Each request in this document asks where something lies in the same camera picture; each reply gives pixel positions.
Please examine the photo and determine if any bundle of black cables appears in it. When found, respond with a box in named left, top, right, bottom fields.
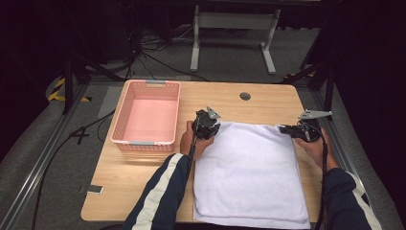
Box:
left=125, top=25, right=210, bottom=82

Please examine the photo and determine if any grey metal stand frame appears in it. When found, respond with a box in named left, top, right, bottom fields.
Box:
left=190, top=5, right=282, bottom=76

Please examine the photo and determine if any black tripod stand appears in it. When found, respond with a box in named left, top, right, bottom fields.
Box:
left=282, top=60, right=336, bottom=122
left=61, top=54, right=125, bottom=115

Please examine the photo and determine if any person's right hand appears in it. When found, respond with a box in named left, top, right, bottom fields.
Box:
left=294, top=127, right=340, bottom=172

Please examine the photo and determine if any gripper braided black cable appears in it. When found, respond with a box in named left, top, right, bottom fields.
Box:
left=314, top=123, right=330, bottom=230
left=187, top=118, right=200, bottom=181

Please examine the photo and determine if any aluminium floor rail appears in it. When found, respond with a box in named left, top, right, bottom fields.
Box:
left=0, top=83, right=89, bottom=230

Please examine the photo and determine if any thin black floor cable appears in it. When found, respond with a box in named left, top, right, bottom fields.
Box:
left=32, top=109, right=117, bottom=230

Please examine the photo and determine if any white towel blue cat print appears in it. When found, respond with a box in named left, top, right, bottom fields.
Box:
left=192, top=121, right=312, bottom=230

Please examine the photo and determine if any right gripper braided black cable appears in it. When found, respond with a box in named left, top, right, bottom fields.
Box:
left=314, top=123, right=330, bottom=230

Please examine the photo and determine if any yellow black hazard tape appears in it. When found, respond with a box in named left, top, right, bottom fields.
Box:
left=47, top=77, right=92, bottom=104

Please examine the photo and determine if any left gripper braided black cable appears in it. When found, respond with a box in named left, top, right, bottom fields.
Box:
left=187, top=118, right=200, bottom=181

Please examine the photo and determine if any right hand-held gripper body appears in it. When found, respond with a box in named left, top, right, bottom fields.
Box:
left=296, top=109, right=333, bottom=144

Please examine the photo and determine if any person's left hand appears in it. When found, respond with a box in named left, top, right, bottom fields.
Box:
left=179, top=120, right=215, bottom=161

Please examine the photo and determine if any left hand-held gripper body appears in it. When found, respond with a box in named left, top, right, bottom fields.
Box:
left=192, top=105, right=222, bottom=141

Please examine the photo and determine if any pink plastic basket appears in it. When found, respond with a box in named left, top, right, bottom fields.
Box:
left=110, top=80, right=182, bottom=153

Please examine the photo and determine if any right arm navy sleeve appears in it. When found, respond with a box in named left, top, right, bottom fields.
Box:
left=310, top=90, right=384, bottom=230

